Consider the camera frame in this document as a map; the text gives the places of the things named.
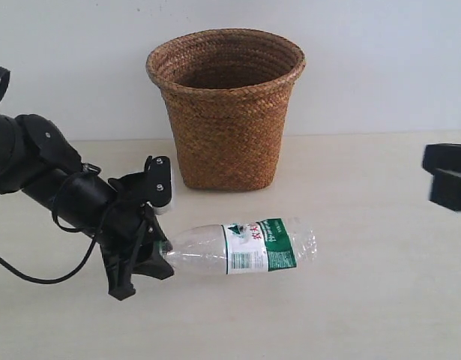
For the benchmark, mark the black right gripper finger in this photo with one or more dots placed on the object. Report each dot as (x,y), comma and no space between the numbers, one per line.
(443,162)

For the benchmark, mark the brown woven straw basket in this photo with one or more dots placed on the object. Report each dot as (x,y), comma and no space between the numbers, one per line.
(226,93)

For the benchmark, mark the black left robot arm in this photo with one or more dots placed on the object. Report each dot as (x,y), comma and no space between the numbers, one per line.
(37,160)

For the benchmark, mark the clear plastic bottle green label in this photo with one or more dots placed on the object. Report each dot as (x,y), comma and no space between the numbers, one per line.
(262,246)

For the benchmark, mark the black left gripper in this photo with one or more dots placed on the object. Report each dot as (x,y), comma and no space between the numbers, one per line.
(132,241)

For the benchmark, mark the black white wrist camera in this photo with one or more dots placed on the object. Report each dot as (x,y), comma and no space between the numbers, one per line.
(159,173)

